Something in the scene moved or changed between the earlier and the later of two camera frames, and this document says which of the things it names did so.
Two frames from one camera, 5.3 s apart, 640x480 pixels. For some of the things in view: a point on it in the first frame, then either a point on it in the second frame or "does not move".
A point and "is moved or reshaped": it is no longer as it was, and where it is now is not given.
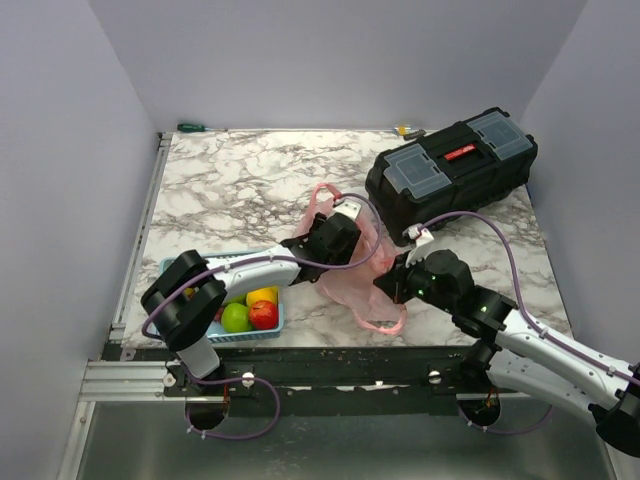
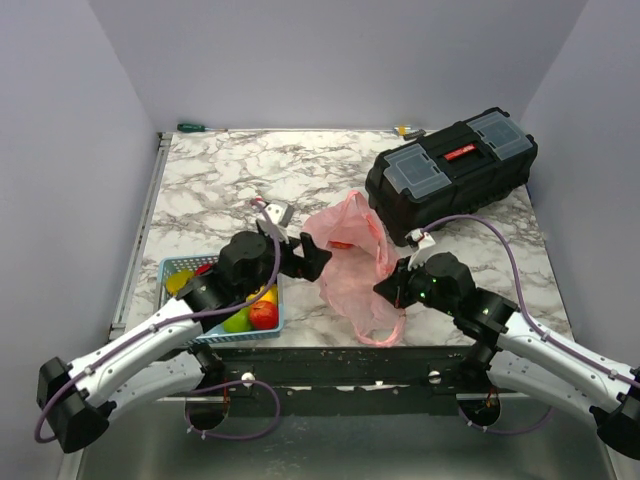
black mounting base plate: (323, 380) does not move
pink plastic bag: (351, 287) is moved or reshaped
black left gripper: (344, 255) -> (311, 265)
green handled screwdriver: (196, 128) does not move
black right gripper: (393, 281) does not move
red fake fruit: (264, 314) does not move
